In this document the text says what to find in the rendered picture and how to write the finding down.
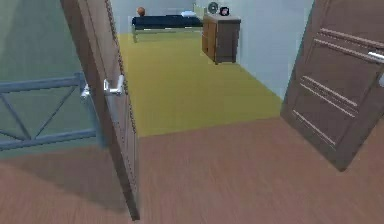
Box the blue-grey metal frame shelf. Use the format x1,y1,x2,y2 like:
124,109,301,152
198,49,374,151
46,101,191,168
0,71,107,152

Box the brown chest of drawers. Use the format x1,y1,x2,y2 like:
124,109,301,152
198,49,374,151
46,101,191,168
201,13,242,66

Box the bed with dark blue cover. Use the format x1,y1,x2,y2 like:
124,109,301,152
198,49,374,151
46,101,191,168
130,9,205,44

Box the silver door lever handle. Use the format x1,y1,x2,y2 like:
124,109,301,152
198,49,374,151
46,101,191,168
80,83,91,102
367,50,384,88
103,74,125,97

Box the brown panelled room door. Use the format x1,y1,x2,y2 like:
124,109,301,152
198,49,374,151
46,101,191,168
279,0,384,173

